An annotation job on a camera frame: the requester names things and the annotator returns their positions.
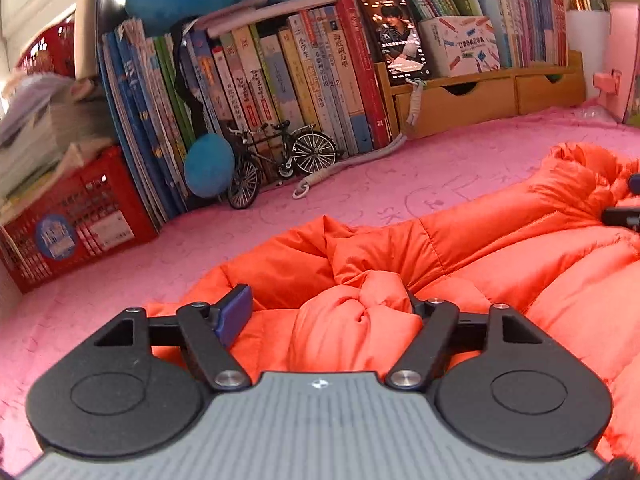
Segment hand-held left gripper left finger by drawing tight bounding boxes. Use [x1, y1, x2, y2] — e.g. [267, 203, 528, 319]
[94, 284, 254, 393]

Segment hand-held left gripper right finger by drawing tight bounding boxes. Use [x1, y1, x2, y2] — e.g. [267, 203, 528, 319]
[386, 290, 544, 392]

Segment orange down jacket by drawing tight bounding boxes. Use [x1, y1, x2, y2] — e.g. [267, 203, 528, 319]
[145, 142, 640, 463]

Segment clear plastic wrap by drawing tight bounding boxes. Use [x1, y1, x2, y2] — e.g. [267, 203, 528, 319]
[575, 105, 616, 121]

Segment pink house-shaped toy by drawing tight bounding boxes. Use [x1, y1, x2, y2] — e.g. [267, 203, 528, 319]
[592, 2, 640, 128]

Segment narrow wooden drawer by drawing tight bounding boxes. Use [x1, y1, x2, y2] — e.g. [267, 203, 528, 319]
[515, 72, 586, 115]

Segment blue plush ball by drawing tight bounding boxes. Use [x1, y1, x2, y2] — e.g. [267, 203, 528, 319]
[184, 132, 236, 198]

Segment pink rabbit-print towel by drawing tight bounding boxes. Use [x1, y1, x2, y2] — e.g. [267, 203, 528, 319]
[0, 105, 640, 476]

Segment red crate with blue sticker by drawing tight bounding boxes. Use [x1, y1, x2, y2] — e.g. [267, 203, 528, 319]
[0, 147, 160, 293]

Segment miniature bicycle model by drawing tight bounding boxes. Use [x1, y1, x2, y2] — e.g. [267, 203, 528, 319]
[227, 120, 338, 210]

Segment wooden desk organizer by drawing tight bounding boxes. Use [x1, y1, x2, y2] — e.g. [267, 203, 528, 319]
[372, 50, 586, 141]

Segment row of slim colourful books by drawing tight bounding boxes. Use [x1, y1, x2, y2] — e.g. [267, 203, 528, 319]
[345, 0, 571, 68]

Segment wide wooden drawer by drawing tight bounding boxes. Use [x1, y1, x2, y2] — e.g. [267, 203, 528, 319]
[395, 77, 518, 138]

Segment row of tall books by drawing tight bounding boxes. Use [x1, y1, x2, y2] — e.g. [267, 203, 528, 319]
[97, 0, 393, 221]

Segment stack of magazines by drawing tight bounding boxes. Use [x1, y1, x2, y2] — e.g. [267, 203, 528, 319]
[0, 70, 118, 211]

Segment black smartphone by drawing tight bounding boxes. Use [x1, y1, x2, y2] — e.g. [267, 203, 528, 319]
[356, 0, 432, 86]

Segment small red basket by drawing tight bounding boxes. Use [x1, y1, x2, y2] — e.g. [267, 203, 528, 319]
[15, 20, 76, 81]

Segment white phone lanyard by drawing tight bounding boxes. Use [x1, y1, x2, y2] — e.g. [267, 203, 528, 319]
[292, 77, 426, 201]

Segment black strap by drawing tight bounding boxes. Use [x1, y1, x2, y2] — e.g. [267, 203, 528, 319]
[170, 20, 211, 136]

